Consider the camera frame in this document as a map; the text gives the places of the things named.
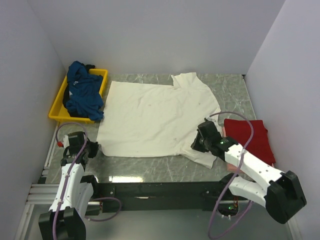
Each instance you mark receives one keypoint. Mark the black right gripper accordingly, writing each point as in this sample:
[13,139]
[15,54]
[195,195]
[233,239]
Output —
[195,145]

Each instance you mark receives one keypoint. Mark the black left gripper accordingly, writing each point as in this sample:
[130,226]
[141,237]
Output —
[94,146]

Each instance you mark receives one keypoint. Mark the white t shirt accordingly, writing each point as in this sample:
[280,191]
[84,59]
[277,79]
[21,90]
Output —
[151,120]

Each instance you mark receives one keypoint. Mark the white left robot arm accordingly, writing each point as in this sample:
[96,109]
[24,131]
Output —
[65,218]

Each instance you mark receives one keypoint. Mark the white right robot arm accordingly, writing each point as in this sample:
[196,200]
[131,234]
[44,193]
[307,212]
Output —
[279,192]

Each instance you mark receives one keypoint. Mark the folded red t shirt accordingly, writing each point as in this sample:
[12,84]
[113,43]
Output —
[259,146]

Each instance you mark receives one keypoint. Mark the yellow plastic bin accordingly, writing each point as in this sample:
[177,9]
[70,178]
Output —
[59,113]

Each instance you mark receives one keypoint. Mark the black base crossbeam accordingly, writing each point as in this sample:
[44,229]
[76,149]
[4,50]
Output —
[152,196]

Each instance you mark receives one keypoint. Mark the blue t shirt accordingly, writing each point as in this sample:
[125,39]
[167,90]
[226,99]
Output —
[85,100]

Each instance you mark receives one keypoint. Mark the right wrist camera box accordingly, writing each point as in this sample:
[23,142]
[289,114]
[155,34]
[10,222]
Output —
[209,131]

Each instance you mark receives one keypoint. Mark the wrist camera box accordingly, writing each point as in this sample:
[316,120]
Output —
[72,139]
[209,131]

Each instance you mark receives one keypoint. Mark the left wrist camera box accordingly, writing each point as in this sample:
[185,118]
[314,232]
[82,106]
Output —
[72,139]

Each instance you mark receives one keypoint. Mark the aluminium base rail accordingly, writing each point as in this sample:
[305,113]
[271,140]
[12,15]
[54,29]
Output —
[45,194]

